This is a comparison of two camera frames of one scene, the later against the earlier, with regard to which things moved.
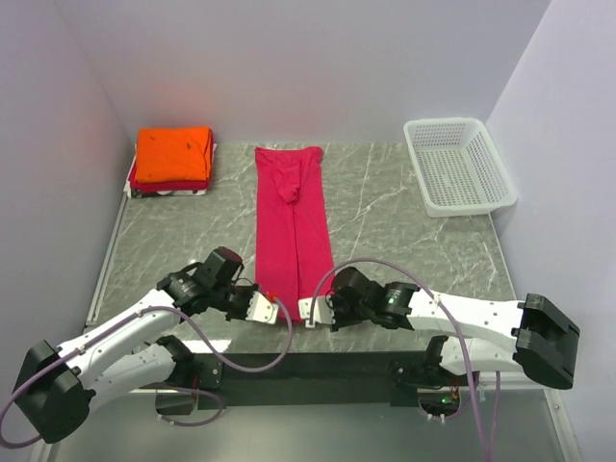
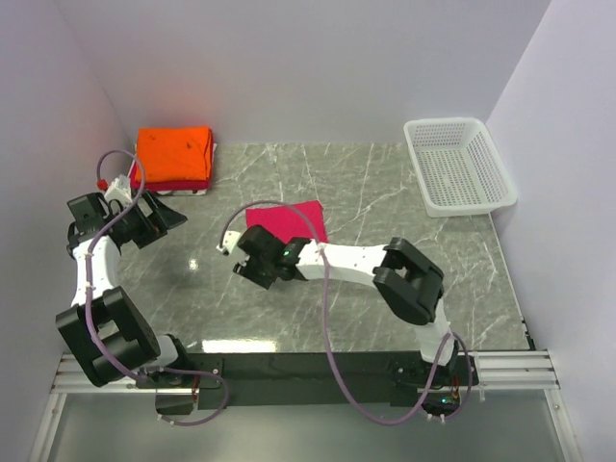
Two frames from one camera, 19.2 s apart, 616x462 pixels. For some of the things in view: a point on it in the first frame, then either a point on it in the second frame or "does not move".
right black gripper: (340, 320) -> (246, 269)
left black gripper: (243, 313) -> (155, 224)
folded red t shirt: (172, 186) does not move
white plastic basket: (459, 166) does not move
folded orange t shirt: (172, 154) does not move
